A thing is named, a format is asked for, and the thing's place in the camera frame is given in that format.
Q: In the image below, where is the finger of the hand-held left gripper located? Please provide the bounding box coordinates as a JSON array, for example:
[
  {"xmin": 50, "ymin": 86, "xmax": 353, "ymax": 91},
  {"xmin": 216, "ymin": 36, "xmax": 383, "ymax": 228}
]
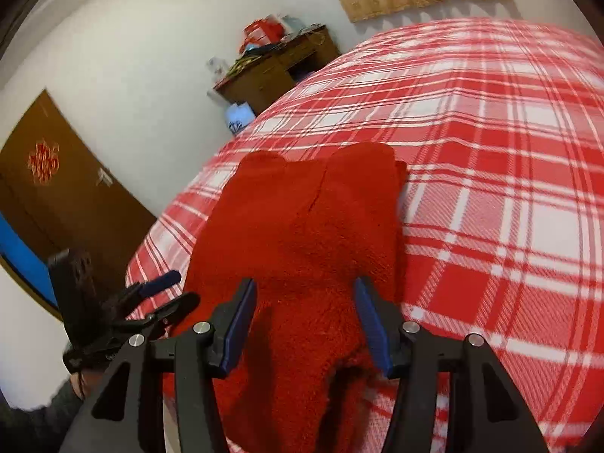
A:
[
  {"xmin": 113, "ymin": 270, "xmax": 183, "ymax": 314},
  {"xmin": 132, "ymin": 291, "xmax": 202, "ymax": 338}
]

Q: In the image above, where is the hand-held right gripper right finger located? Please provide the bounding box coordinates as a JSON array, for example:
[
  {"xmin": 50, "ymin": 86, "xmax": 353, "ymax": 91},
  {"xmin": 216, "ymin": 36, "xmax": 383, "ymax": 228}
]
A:
[{"xmin": 354, "ymin": 276, "xmax": 550, "ymax": 453}]

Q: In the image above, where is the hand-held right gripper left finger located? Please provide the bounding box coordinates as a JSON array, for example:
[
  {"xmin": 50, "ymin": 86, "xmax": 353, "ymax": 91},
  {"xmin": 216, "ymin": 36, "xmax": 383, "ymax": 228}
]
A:
[{"xmin": 59, "ymin": 277, "xmax": 258, "ymax": 453}]

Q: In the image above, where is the red knitted sweater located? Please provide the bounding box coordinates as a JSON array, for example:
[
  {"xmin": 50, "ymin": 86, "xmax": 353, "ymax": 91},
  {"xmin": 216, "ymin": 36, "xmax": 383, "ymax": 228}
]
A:
[{"xmin": 163, "ymin": 142, "xmax": 409, "ymax": 453}]

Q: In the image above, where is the person's left forearm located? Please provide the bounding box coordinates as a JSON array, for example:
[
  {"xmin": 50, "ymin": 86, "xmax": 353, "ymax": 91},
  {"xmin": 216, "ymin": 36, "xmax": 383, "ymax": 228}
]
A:
[{"xmin": 0, "ymin": 372, "xmax": 90, "ymax": 453}]

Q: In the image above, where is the blue board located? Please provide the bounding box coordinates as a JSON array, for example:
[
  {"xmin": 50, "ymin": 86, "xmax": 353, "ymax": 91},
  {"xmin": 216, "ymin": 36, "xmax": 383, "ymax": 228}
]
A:
[{"xmin": 0, "ymin": 212, "xmax": 50, "ymax": 303}]

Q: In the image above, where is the brown wooden door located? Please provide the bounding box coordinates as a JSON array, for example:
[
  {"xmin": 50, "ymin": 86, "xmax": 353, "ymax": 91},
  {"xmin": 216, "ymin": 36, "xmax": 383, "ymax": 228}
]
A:
[{"xmin": 0, "ymin": 89, "xmax": 159, "ymax": 303}]

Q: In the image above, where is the red door ornament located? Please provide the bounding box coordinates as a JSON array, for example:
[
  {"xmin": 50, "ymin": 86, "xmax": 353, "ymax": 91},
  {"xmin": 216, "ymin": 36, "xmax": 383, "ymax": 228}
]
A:
[{"xmin": 27, "ymin": 139, "xmax": 60, "ymax": 181}]

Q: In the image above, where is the white blue paper bag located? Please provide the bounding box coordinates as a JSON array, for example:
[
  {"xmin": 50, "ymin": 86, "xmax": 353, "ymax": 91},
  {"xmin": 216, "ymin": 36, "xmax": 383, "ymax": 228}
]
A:
[{"xmin": 224, "ymin": 101, "xmax": 258, "ymax": 135}]

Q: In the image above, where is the red white plaid bed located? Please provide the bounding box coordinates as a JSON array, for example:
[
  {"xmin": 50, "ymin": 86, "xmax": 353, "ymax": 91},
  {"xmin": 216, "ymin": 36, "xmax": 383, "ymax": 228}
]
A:
[{"xmin": 125, "ymin": 16, "xmax": 604, "ymax": 453}]

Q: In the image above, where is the brown wooden desk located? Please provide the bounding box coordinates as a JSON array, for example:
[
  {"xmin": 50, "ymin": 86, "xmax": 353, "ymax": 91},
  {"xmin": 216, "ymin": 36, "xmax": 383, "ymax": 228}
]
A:
[{"xmin": 212, "ymin": 26, "xmax": 341, "ymax": 116}]

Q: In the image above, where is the green yellow bundle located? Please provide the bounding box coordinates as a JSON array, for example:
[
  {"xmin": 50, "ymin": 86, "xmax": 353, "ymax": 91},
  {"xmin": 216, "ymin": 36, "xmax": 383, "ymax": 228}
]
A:
[{"xmin": 226, "ymin": 54, "xmax": 260, "ymax": 76}]

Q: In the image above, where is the red gift bag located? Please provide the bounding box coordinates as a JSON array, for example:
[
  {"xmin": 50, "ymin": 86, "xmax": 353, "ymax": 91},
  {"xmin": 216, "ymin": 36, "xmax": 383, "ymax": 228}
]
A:
[{"xmin": 240, "ymin": 18, "xmax": 284, "ymax": 52}]

